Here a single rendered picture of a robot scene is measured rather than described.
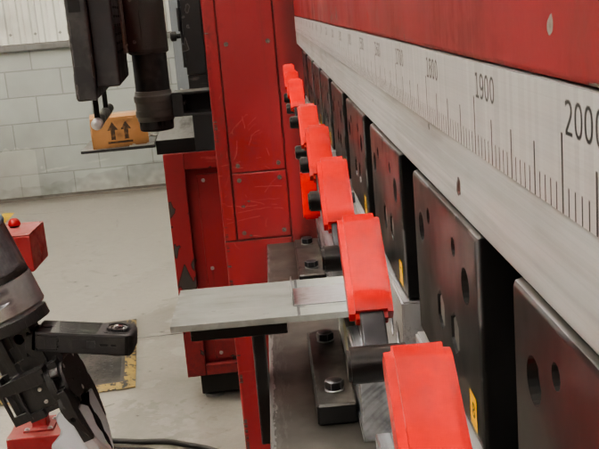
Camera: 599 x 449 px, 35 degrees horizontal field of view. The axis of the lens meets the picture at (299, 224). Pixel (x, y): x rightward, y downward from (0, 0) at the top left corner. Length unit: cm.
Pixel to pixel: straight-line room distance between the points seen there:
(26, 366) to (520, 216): 93
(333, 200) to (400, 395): 38
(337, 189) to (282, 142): 158
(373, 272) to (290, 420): 86
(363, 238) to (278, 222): 179
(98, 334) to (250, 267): 121
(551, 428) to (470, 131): 12
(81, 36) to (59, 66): 589
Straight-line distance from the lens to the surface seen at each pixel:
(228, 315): 139
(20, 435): 337
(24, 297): 114
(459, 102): 36
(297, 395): 141
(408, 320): 56
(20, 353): 117
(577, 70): 23
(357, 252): 49
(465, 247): 37
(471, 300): 36
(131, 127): 342
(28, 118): 836
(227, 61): 224
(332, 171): 69
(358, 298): 47
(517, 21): 28
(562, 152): 24
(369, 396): 123
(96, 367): 416
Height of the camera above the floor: 143
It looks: 13 degrees down
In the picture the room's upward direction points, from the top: 5 degrees counter-clockwise
